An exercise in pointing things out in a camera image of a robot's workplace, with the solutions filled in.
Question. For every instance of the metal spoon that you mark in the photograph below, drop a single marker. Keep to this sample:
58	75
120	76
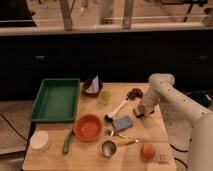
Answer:
113	133

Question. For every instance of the orange fruit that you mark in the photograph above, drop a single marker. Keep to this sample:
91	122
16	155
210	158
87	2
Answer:
147	151

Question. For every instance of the white handled dish brush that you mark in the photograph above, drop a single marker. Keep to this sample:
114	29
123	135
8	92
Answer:
109	117

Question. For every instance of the yellow handled utensil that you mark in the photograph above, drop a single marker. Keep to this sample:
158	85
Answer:
127	142

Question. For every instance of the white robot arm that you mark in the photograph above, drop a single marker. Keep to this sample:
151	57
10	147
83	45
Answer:
200	154

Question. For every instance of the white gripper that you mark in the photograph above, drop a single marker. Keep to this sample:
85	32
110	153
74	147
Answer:
150	100

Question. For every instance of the small metal cup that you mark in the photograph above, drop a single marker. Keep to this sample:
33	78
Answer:
108	148

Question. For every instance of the green plastic tray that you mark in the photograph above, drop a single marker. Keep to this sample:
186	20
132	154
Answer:
56	101

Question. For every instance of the blue sponge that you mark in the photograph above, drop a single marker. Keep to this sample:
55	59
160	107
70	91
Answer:
122	123

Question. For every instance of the white round lid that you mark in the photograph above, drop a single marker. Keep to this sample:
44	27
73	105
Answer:
39	140

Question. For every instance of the green cucumber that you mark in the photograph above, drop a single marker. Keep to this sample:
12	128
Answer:
65	148

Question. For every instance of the light green cup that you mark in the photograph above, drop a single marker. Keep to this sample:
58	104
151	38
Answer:
104	97

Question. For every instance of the eraser with black base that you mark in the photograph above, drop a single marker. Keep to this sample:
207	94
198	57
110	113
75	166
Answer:
142	111

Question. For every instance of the dark bowl with white cloth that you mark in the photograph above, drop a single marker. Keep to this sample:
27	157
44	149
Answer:
92	87

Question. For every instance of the red bowl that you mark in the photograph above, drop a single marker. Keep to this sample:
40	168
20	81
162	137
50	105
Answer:
87	128

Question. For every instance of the brown dried fruit cluster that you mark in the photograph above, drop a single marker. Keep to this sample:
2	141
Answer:
134	93

